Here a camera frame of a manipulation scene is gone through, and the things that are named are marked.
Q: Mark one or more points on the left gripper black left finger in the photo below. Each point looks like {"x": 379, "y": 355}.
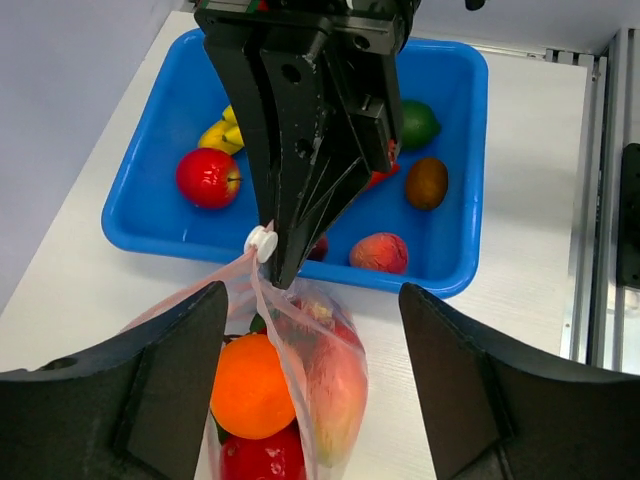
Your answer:
{"x": 131, "y": 407}

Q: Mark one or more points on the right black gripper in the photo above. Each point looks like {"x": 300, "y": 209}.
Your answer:
{"x": 314, "y": 87}

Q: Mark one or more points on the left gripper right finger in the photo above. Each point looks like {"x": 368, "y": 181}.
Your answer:
{"x": 494, "y": 407}

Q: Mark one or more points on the orange fruit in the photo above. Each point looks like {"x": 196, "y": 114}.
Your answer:
{"x": 250, "y": 397}

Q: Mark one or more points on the yellow banana bunch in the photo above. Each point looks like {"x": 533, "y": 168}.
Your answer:
{"x": 224, "y": 135}

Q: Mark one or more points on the clear pink-dotted zip bag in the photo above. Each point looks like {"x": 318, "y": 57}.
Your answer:
{"x": 247, "y": 314}

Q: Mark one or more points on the red yellow mango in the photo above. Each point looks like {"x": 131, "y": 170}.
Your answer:
{"x": 336, "y": 391}

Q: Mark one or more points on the green lime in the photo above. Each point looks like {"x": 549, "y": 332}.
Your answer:
{"x": 421, "y": 125}

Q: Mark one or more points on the brown kiwi fruit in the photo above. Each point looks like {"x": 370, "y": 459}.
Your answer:
{"x": 427, "y": 183}

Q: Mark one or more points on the dark purple plum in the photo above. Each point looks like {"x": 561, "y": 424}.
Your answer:
{"x": 320, "y": 249}

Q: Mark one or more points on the pink peach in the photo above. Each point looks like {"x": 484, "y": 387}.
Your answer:
{"x": 383, "y": 252}

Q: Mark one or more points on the red apple middle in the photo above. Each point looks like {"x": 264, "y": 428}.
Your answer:
{"x": 208, "y": 178}

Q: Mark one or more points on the blue plastic bin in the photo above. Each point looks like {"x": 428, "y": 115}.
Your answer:
{"x": 145, "y": 212}

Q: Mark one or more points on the aluminium mounting rail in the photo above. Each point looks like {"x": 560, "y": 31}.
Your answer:
{"x": 601, "y": 319}

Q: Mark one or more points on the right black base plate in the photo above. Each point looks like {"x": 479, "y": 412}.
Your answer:
{"x": 629, "y": 218}

